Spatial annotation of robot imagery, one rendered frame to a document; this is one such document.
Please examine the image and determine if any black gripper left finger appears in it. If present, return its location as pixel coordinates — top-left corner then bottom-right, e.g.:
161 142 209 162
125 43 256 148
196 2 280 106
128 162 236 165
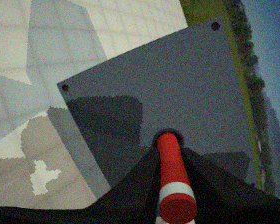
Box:
0 149 160 224

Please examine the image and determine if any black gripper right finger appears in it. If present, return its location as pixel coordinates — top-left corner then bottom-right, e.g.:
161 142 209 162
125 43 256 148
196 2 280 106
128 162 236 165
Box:
180 148 280 224

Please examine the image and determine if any red peg with white band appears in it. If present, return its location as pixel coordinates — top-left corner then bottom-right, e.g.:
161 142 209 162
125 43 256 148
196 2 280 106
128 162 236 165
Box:
157 132 197 224

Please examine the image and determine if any dark grey sloped panel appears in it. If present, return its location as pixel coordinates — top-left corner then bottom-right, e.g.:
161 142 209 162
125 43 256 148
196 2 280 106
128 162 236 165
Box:
58 15 258 189

